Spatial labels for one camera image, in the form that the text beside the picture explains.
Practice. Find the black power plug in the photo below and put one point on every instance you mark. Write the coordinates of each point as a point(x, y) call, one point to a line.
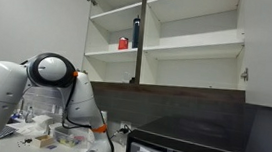
point(124, 130)

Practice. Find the small black screws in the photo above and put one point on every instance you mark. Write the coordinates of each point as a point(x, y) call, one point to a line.
point(27, 140)

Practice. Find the brown wooden cupboard trim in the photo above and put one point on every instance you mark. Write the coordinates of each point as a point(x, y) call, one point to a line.
point(174, 91)

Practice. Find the dark blue tumbler with lid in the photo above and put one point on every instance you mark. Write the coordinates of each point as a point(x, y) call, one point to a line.
point(135, 32)

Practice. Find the black microwave oven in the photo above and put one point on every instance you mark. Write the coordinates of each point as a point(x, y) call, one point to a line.
point(187, 137)

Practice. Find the clear plastic storage bin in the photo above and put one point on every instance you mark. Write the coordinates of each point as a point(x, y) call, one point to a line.
point(45, 99)

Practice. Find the small black object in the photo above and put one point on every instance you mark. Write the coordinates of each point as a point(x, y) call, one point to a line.
point(131, 81)

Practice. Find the grey keyboard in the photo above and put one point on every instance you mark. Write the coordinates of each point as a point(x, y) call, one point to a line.
point(6, 131)

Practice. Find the white wall cupboard carcass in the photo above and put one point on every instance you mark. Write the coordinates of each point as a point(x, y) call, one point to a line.
point(192, 44)

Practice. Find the clear drinking glass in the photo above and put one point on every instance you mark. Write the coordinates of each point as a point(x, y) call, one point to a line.
point(125, 77)

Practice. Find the grey cupboard divider post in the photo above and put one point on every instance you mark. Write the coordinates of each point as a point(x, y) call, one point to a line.
point(138, 59)

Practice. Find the metal door hinge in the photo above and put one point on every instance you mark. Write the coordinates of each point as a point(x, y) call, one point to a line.
point(92, 0)
point(245, 75)

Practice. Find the red cup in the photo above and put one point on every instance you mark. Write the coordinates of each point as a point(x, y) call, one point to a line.
point(123, 44)

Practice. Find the small clear bottle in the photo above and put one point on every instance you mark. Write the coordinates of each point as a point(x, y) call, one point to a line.
point(30, 116)

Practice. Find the clear plastic parts container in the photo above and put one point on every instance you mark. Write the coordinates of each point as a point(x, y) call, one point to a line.
point(68, 139)

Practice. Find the small wooden box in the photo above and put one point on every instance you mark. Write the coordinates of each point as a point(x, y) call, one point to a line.
point(43, 141)

